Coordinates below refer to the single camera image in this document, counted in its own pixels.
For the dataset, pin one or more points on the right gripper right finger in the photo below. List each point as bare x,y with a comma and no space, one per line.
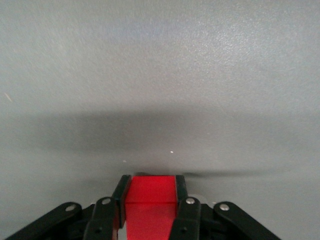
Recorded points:
190,220

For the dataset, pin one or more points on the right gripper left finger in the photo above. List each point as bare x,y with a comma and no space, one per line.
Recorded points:
100,220

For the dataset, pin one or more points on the small red cube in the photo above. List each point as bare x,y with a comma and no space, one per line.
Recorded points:
150,195

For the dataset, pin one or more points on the dark grey table mat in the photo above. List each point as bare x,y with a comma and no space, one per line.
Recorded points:
160,75

